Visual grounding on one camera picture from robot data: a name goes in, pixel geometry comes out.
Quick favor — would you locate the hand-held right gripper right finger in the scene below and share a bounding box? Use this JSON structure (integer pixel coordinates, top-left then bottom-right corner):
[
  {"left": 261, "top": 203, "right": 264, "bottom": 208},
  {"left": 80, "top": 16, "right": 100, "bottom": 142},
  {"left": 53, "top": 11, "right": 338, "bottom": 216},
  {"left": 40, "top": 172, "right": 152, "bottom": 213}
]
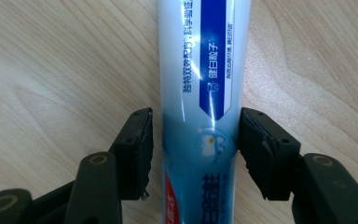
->
[{"left": 237, "top": 106, "right": 358, "bottom": 224}]

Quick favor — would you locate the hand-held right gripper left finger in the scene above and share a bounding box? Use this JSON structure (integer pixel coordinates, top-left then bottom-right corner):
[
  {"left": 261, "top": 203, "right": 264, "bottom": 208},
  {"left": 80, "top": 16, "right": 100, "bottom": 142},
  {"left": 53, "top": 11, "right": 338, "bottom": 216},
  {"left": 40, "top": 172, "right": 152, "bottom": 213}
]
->
[{"left": 62, "top": 106, "right": 155, "bottom": 224}]

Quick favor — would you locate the white and blue toothpaste tube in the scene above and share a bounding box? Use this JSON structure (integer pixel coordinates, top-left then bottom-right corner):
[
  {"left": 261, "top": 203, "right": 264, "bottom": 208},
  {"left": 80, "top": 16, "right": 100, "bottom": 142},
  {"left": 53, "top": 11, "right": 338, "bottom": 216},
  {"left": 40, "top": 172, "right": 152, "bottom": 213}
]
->
[{"left": 155, "top": 0, "right": 253, "bottom": 224}]

